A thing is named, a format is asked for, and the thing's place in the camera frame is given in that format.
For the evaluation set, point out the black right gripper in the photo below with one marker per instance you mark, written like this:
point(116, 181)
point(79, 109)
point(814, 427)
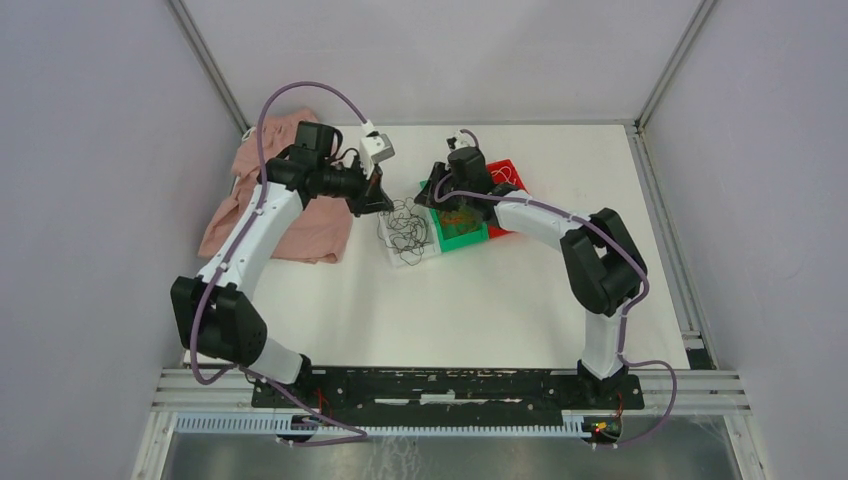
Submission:
point(427, 196)

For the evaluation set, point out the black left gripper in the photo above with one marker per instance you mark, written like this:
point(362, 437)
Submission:
point(376, 200)

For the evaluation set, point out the clear plastic bin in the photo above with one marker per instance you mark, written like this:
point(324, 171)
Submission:
point(403, 233)

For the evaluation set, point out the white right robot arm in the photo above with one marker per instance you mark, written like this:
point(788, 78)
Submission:
point(605, 270)

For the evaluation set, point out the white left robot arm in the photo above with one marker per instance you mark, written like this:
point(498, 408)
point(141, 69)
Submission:
point(213, 310)

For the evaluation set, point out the green plastic bin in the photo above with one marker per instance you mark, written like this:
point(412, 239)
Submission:
point(452, 231)

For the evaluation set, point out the red plastic bin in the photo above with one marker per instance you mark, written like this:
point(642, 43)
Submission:
point(503, 171)

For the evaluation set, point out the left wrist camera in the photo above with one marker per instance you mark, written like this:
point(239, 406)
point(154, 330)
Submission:
point(375, 148)

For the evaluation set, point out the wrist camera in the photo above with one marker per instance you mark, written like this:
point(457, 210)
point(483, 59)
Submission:
point(461, 139)
point(375, 148)

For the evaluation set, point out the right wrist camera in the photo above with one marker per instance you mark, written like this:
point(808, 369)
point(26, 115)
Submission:
point(461, 139)

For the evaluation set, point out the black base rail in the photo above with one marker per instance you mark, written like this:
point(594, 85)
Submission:
point(443, 397)

